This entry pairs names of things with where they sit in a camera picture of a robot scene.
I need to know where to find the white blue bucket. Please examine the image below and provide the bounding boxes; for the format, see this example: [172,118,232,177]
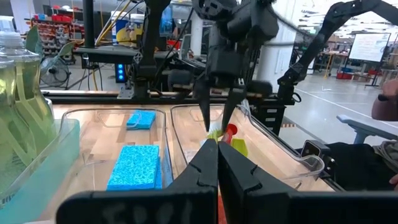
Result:
[129,14,146,43]
[111,11,130,44]

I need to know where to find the person's forearm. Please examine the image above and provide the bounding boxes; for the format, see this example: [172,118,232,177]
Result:
[371,79,398,122]

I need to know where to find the black cart table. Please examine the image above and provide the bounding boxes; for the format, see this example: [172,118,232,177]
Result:
[73,46,139,65]

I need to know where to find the black pole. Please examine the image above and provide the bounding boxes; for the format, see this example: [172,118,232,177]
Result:
[82,0,95,49]

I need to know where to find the white screen on stand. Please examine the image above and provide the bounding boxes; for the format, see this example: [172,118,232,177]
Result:
[348,32,392,87]

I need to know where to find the device with blue lights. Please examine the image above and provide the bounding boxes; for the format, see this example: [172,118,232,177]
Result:
[114,63,127,84]

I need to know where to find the floor fan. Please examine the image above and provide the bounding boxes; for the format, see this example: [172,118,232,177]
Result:
[39,55,72,88]

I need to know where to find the teal plastic tray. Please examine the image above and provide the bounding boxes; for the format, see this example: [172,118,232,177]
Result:
[0,119,81,224]

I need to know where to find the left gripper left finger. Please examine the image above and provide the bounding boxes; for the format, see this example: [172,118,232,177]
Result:
[55,138,218,224]

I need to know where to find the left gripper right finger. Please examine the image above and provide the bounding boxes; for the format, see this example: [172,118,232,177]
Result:
[218,141,398,224]

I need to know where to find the white pillar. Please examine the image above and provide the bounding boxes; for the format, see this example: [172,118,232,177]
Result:
[257,0,301,93]
[190,12,203,57]

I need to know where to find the table-level camera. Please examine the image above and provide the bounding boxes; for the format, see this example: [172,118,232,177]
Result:
[300,139,336,177]

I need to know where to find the red dish brush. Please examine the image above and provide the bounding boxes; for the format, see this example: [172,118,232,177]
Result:
[216,123,239,224]

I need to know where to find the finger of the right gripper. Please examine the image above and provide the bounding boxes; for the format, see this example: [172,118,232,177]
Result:
[193,77,215,133]
[220,86,249,132]

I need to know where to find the storage shelf with bins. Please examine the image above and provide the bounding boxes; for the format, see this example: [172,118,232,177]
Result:
[29,4,85,58]

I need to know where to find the clear plastic container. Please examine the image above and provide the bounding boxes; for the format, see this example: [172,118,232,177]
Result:
[170,104,326,191]
[60,107,171,200]

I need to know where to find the yellow dish brush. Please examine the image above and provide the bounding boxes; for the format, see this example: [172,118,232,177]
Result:
[203,123,223,146]
[231,138,249,158]

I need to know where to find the clear yellow soap pump bottle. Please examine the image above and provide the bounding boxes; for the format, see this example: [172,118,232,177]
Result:
[0,17,58,200]
[0,58,18,203]

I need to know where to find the blue sponge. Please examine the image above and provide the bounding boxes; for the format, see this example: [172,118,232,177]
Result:
[126,109,157,131]
[106,144,163,191]

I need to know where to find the grey chair armrest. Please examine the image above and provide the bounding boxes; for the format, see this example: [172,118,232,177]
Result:
[336,114,398,144]

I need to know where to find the grey mounting bracket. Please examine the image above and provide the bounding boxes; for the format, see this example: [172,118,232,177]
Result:
[117,83,135,100]

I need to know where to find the black drawer cabinet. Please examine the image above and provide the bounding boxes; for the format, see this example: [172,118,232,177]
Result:
[253,104,287,135]

